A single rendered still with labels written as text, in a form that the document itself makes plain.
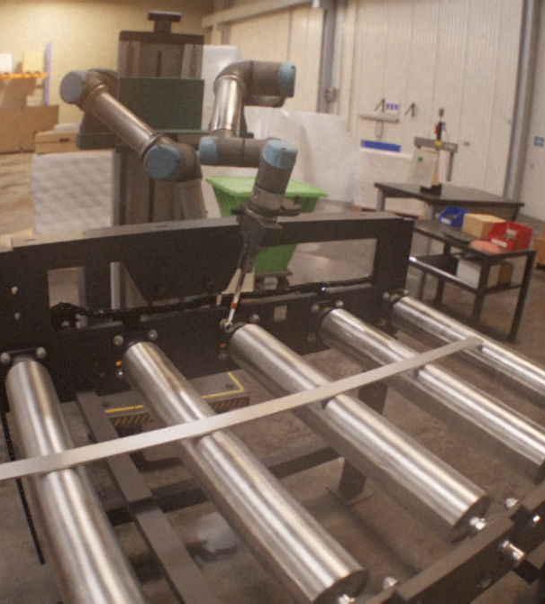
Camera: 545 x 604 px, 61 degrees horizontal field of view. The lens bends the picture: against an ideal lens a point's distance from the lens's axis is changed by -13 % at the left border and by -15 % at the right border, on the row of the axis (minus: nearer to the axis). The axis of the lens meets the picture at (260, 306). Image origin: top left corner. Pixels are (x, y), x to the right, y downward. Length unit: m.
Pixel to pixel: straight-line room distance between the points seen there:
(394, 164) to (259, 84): 6.52
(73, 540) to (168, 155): 1.14
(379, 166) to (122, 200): 6.25
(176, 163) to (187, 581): 1.15
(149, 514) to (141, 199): 1.44
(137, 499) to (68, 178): 3.87
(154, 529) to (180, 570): 0.11
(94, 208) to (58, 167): 0.51
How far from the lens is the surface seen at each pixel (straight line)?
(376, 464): 0.97
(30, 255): 1.18
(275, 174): 1.15
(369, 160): 7.99
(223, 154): 1.24
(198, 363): 1.43
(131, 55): 2.04
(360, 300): 1.68
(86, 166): 4.57
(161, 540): 0.91
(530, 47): 12.26
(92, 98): 1.70
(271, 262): 4.10
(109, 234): 1.22
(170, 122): 2.03
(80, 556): 0.73
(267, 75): 1.55
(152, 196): 2.14
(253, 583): 1.84
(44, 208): 4.75
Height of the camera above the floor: 1.46
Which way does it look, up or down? 22 degrees down
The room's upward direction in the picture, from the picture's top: 4 degrees clockwise
